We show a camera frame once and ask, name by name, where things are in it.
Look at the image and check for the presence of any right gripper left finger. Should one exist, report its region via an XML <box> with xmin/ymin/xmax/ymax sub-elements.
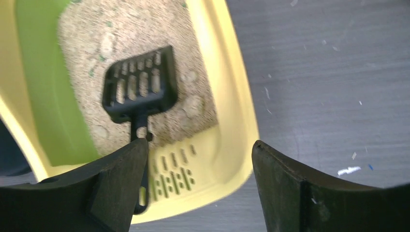
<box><xmin>0</xmin><ymin>139</ymin><xmax>148</xmax><ymax>232</ymax></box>

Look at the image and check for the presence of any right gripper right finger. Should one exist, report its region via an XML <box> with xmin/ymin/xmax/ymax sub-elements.
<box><xmin>251</xmin><ymin>140</ymin><xmax>410</xmax><ymax>232</ymax></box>

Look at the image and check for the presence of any black litter scoop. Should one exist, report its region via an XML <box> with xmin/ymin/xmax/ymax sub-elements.
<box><xmin>102</xmin><ymin>45</ymin><xmax>179</xmax><ymax>215</ymax></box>

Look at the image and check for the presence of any yellow green litter box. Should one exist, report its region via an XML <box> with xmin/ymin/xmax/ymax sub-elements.
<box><xmin>0</xmin><ymin>0</ymin><xmax>259</xmax><ymax>224</ymax></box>

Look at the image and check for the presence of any cat litter sand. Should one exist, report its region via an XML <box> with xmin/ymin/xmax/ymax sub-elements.
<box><xmin>58</xmin><ymin>0</ymin><xmax>219</xmax><ymax>157</ymax></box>

